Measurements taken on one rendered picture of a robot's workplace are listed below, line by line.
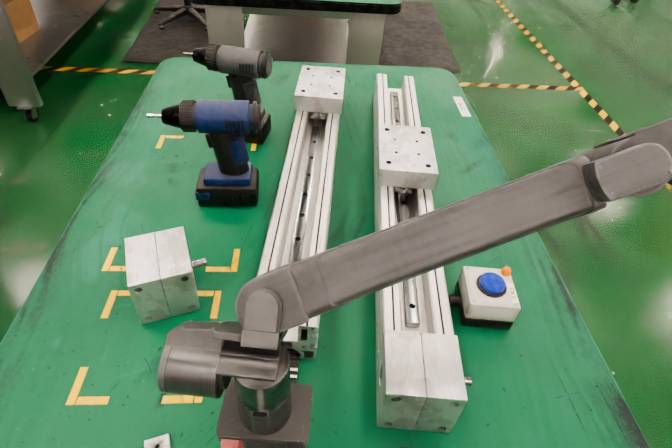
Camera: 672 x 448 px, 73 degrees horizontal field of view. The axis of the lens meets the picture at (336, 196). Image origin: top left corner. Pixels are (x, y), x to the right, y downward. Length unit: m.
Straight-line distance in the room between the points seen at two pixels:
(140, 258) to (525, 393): 0.60
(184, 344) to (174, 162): 0.64
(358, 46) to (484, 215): 1.84
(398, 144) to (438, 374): 0.47
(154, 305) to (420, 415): 0.41
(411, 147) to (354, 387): 0.46
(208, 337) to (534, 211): 0.35
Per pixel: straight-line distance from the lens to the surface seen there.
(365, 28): 2.23
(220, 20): 2.25
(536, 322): 0.85
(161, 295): 0.75
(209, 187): 0.92
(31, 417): 0.77
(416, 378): 0.62
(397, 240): 0.46
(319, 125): 1.08
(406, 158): 0.89
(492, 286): 0.77
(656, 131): 0.54
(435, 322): 0.69
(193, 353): 0.50
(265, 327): 0.45
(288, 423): 0.57
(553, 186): 0.50
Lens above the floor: 1.41
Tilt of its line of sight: 41 degrees down
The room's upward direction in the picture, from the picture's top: 5 degrees clockwise
